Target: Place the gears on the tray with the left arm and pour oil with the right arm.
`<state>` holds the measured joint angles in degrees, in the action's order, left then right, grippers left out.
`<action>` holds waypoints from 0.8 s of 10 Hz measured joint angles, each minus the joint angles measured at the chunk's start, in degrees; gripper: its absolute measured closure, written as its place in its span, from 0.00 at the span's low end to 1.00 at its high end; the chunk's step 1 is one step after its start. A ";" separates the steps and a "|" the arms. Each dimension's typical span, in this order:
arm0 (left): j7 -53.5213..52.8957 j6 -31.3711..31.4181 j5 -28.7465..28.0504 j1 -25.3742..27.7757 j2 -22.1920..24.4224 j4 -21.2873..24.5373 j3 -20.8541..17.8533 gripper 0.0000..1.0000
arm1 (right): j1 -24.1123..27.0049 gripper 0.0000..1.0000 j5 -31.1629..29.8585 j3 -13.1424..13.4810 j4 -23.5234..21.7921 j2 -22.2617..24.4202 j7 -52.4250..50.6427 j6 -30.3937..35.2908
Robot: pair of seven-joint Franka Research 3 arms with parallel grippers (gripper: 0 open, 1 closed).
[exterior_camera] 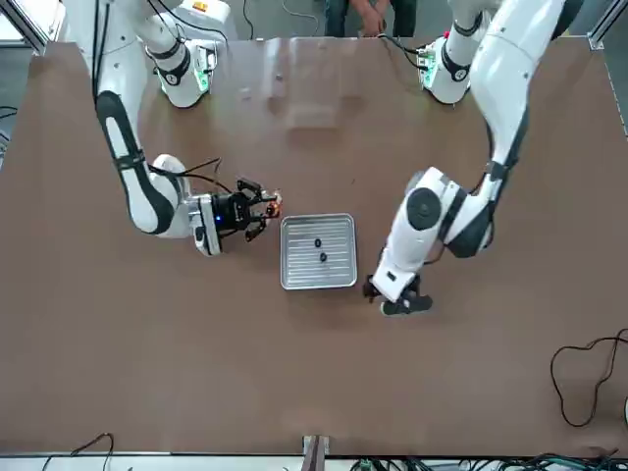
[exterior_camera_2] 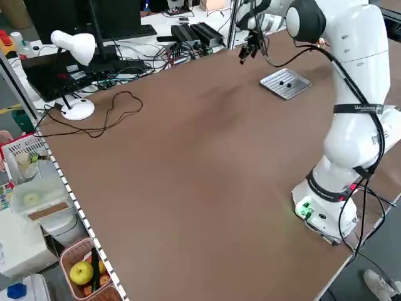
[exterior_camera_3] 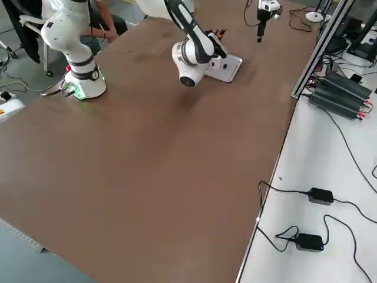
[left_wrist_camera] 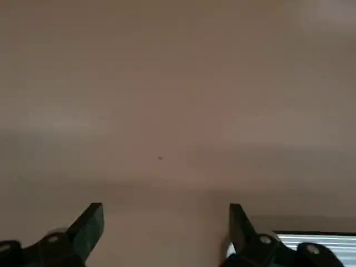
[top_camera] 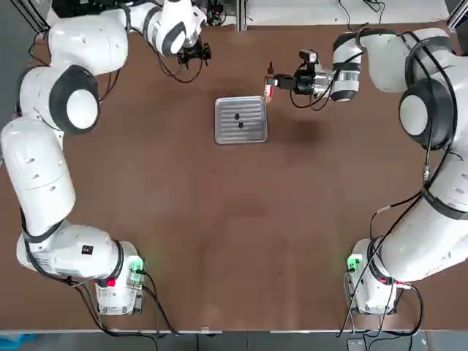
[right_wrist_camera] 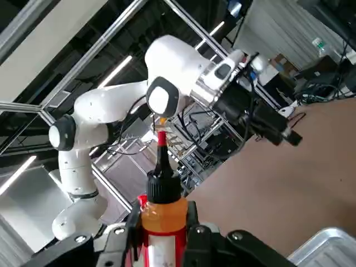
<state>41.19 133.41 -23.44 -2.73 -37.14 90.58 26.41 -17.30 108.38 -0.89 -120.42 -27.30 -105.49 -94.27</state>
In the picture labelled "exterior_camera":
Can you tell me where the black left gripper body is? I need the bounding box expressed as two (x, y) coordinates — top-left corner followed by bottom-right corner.
(361, 272), (424, 304)

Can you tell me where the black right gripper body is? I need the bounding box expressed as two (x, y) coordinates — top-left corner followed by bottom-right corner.
(210, 190), (252, 240)

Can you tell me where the silver ribbed metal tray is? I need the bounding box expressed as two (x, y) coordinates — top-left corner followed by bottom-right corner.
(280, 212), (358, 291)

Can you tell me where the white control box yellow label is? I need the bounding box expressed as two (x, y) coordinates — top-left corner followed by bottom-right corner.
(181, 0), (232, 40)

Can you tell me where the person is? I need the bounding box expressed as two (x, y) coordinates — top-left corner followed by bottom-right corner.
(323, 0), (418, 39)

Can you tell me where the black lamp cable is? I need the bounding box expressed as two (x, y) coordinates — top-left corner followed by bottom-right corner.
(549, 327), (628, 428)

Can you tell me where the aluminium frame post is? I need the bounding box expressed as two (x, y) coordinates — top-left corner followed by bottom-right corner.
(302, 434), (332, 471)

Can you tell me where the black left base cable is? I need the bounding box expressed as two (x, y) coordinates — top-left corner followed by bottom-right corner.
(376, 31), (429, 69)

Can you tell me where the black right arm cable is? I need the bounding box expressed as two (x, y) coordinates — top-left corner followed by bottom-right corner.
(91, 0), (236, 197)

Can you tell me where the black power adapter cable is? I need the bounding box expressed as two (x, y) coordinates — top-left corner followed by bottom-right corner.
(70, 432), (116, 458)

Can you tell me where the aluminium frame bar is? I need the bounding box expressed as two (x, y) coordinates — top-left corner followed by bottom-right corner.
(586, 0), (628, 51)
(9, 0), (49, 53)

